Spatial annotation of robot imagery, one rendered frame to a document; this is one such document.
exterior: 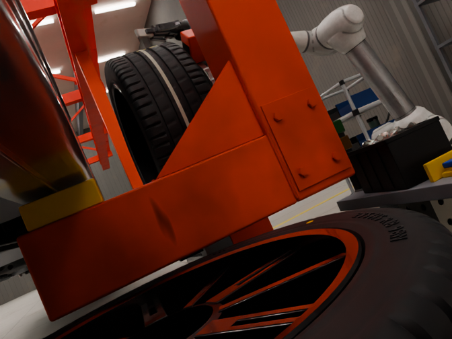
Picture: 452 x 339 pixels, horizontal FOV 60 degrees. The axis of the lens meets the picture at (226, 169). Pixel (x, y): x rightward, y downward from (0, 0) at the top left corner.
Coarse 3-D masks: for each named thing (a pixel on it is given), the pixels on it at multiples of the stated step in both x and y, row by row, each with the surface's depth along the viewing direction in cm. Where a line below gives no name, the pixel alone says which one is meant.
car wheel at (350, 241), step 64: (256, 256) 65; (320, 256) 54; (384, 256) 31; (448, 256) 28; (128, 320) 67; (192, 320) 52; (256, 320) 37; (320, 320) 25; (384, 320) 22; (448, 320) 22
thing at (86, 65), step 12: (84, 60) 496; (84, 72) 494; (96, 72) 498; (96, 84) 495; (96, 96) 493; (108, 108) 494; (108, 120) 492; (108, 132) 492; (120, 132) 493; (120, 144) 490; (120, 156) 488; (132, 168) 489; (132, 180) 487
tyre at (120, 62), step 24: (168, 48) 123; (120, 72) 114; (144, 72) 114; (168, 72) 115; (192, 72) 116; (144, 96) 110; (168, 96) 111; (192, 96) 112; (144, 120) 107; (168, 120) 108; (168, 144) 108
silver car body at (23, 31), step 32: (0, 0) 23; (0, 32) 23; (32, 32) 42; (0, 64) 25; (32, 64) 29; (0, 96) 30; (32, 96) 32; (0, 128) 35; (32, 128) 39; (64, 128) 44; (0, 160) 44; (32, 160) 49; (64, 160) 56; (0, 192) 58; (32, 192) 68; (0, 224) 133
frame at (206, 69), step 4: (200, 64) 125; (204, 64) 132; (200, 68) 124; (204, 68) 122; (208, 68) 123; (204, 72) 122; (208, 72) 121; (208, 76) 121; (212, 76) 121; (208, 80) 122; (212, 80) 120; (212, 84) 121
